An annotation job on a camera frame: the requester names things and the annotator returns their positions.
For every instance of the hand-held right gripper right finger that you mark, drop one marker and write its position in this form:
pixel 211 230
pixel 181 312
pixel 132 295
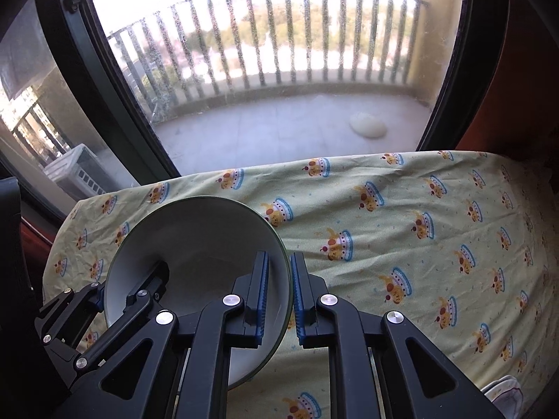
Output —
pixel 299 301

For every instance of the balcony railing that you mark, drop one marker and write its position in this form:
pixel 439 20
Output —
pixel 305 89

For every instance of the white outdoor air conditioner unit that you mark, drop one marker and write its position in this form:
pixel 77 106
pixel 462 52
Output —
pixel 74 170

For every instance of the black window frame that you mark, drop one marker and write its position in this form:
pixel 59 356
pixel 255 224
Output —
pixel 109 96

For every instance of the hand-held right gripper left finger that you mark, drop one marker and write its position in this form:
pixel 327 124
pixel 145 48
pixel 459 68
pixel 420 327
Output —
pixel 260 297

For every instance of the floral white bowl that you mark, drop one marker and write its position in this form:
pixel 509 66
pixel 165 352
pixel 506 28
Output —
pixel 196 244

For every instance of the yellow printed tablecloth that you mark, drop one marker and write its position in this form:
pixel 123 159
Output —
pixel 393 227

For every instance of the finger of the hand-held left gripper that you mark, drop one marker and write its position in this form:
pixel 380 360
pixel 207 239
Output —
pixel 148 283
pixel 65 310

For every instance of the pale round patch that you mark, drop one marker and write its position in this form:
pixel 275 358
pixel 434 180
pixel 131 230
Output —
pixel 368 124

